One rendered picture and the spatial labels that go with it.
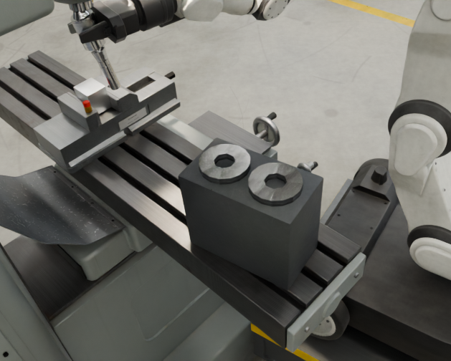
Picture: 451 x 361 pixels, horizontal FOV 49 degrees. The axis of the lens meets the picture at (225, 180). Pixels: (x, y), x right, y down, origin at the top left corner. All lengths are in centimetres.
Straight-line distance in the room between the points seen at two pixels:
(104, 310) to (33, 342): 23
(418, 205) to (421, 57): 39
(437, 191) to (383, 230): 32
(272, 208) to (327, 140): 187
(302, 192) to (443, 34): 38
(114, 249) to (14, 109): 51
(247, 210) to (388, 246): 73
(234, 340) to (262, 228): 93
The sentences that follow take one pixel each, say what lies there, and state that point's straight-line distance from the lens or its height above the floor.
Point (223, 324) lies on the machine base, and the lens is 173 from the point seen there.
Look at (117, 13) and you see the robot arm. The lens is 107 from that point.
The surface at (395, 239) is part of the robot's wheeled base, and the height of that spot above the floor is 57.
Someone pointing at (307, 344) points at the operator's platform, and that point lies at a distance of 147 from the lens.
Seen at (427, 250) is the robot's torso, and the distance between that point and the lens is 130.
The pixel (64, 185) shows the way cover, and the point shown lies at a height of 86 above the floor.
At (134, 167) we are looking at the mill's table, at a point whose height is 93.
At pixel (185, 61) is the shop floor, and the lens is 333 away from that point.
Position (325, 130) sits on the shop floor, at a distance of 271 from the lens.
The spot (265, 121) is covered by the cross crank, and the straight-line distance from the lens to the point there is 166.
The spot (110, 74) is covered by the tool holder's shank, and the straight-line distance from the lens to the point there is 113.
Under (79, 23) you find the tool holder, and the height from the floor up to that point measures 126.
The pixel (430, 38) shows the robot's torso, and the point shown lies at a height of 123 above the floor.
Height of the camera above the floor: 170
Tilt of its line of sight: 45 degrees down
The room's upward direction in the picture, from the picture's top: 6 degrees counter-clockwise
